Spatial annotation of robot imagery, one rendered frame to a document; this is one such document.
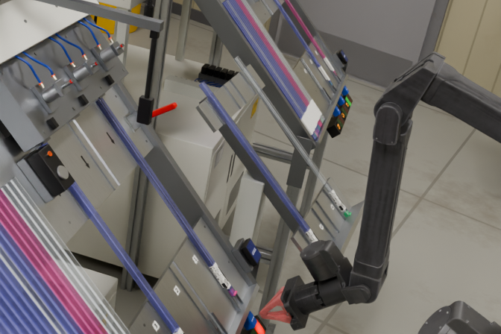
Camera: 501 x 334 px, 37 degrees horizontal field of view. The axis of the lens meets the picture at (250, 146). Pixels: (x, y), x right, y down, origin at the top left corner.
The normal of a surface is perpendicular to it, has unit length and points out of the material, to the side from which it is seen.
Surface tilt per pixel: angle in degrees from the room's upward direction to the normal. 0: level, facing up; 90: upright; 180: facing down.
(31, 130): 90
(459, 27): 90
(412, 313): 0
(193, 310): 47
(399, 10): 90
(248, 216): 90
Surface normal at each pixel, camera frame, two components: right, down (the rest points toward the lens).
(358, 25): -0.48, 0.32
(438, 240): 0.18, -0.88
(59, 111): 0.81, -0.41
